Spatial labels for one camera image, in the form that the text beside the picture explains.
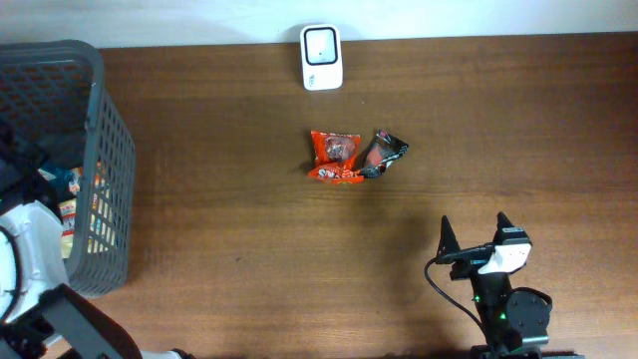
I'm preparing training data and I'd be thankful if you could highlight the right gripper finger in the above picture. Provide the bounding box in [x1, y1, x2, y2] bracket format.
[493, 211, 513, 243]
[436, 215, 461, 259]

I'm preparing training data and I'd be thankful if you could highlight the black red snack packet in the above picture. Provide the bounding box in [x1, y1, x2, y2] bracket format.
[359, 130, 409, 179]

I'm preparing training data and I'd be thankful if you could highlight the yellow snack bag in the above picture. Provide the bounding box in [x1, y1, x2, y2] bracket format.
[59, 198, 77, 259]

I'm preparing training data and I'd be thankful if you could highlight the blue mouthwash bottle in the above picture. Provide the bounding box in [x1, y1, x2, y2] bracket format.
[38, 166, 83, 201]

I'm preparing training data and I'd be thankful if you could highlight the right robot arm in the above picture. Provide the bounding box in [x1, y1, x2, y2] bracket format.
[424, 212, 579, 359]

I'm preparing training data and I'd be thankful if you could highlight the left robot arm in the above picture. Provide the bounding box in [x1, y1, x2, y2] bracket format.
[1, 125, 186, 359]

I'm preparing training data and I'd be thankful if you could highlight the white barcode scanner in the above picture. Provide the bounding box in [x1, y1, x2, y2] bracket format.
[299, 24, 344, 91]

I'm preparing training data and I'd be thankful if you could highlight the grey plastic mesh basket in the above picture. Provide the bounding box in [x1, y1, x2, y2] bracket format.
[1, 40, 137, 297]

